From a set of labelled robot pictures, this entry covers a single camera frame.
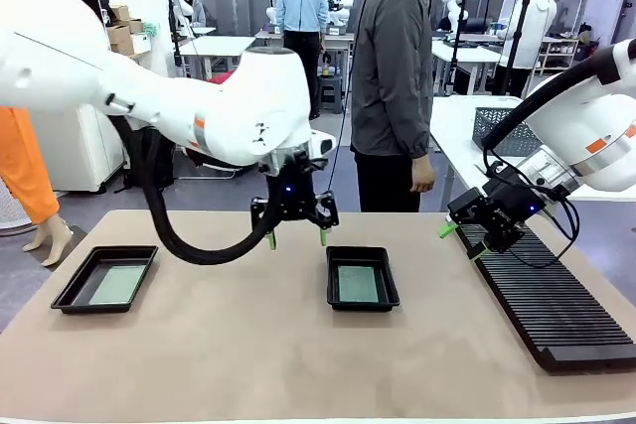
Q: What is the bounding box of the thin black hanging cable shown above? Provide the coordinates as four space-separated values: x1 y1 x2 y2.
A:
325 0 389 195

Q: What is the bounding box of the grey perforated basket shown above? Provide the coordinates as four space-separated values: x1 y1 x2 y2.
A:
471 106 543 158

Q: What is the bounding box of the black monitor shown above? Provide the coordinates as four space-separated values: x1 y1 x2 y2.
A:
73 0 111 16

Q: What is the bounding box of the black slotted board rack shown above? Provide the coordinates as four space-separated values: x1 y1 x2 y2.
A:
454 218 636 374

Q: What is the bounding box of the man in blue sweater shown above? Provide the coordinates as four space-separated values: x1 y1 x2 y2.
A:
275 0 330 121

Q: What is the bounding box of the black tripod stand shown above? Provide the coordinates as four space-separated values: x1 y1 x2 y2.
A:
499 0 546 96
446 0 473 96
159 0 184 80

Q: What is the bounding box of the person's right forearm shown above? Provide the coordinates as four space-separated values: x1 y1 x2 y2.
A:
404 90 433 162

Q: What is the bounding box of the low storage shelf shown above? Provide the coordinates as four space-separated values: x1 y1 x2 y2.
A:
539 36 581 75

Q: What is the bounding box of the person in grey jacket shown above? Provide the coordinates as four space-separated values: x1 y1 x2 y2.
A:
350 0 461 213

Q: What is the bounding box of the seated person grey top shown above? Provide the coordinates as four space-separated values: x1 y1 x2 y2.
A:
173 0 208 28

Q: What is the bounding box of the grey step stool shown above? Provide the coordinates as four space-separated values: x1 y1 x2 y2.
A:
317 74 345 115

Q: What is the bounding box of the green circuit board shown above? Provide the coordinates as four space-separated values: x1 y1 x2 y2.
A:
336 264 382 304
87 264 149 306

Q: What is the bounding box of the white cabinet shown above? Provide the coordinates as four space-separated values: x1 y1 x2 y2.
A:
29 103 125 195

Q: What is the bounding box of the person's right hand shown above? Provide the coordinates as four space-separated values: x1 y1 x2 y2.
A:
409 153 437 195

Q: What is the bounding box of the black plastic ESD tray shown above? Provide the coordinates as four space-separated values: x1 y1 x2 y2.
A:
325 245 401 313
50 244 159 316

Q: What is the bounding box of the white desk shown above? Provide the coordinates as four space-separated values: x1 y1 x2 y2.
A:
177 35 257 80

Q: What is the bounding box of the white rectangular table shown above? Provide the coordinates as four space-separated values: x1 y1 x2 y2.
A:
431 39 504 96

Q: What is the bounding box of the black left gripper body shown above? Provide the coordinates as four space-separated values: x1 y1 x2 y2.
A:
267 150 322 222

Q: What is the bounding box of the grey lab desk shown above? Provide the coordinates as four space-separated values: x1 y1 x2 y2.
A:
255 31 355 115

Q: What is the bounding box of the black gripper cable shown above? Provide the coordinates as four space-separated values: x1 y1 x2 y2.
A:
511 195 581 269

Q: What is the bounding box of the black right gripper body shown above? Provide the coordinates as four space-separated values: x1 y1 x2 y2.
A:
482 165 547 235

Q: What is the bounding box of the white rounded table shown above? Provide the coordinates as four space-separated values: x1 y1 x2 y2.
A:
429 94 636 203

